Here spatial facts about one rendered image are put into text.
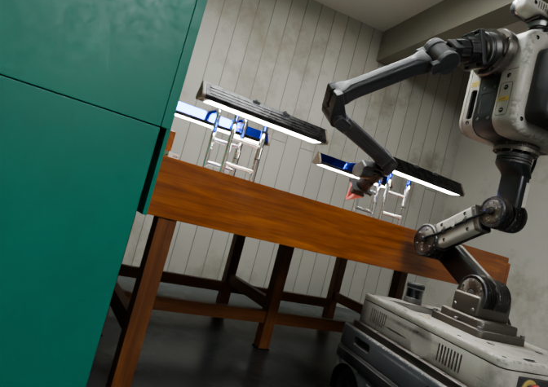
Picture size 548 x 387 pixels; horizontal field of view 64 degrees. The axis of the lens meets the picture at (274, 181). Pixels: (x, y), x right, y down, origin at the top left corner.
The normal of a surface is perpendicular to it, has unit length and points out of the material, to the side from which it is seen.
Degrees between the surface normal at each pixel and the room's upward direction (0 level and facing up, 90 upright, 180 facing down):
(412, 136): 90
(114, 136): 90
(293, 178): 90
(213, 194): 90
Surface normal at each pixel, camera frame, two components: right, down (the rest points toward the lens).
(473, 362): -0.91, -0.26
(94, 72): 0.48, 0.06
